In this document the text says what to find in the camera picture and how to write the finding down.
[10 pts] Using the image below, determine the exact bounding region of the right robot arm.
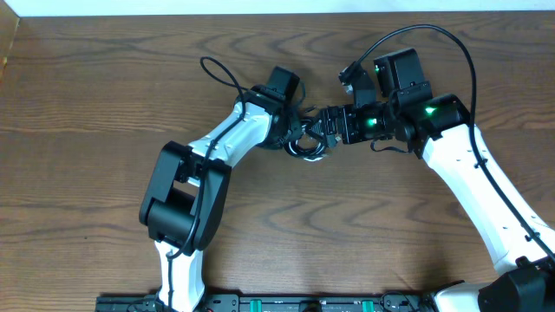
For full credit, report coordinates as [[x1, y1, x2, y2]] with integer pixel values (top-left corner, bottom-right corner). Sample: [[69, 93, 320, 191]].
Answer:
[[304, 49, 554, 311]]

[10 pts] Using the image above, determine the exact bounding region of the black usb cable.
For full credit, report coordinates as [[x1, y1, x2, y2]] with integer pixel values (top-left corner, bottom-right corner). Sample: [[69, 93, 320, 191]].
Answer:
[[284, 106, 343, 160]]

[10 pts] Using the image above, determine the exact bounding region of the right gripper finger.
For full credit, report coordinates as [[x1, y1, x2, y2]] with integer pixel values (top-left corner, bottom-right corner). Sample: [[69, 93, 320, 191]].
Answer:
[[303, 107, 340, 133], [305, 130, 343, 148]]

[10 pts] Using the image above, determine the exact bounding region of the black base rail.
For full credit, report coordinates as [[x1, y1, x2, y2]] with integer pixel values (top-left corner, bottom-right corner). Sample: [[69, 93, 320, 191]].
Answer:
[[95, 292, 435, 312]]

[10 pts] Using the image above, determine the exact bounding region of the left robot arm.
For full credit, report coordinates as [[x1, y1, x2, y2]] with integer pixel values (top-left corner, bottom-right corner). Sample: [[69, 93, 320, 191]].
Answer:
[[139, 67, 301, 311]]

